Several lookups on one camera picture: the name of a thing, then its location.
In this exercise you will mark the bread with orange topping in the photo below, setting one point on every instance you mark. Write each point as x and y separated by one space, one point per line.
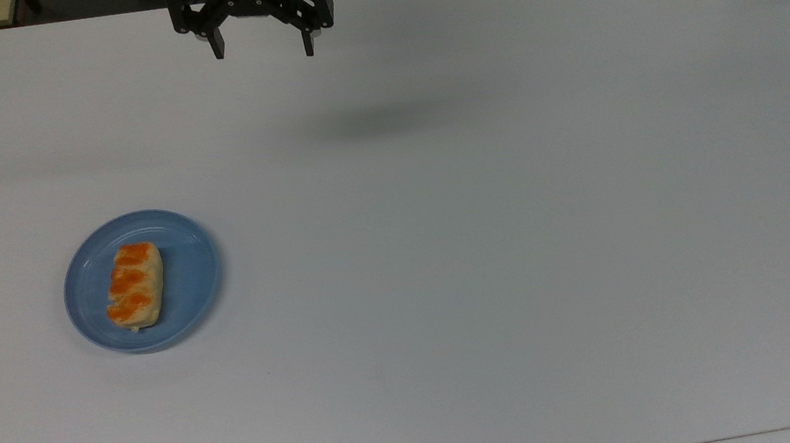
135 285

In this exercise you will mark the blue round plate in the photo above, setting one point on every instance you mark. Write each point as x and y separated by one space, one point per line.
184 273

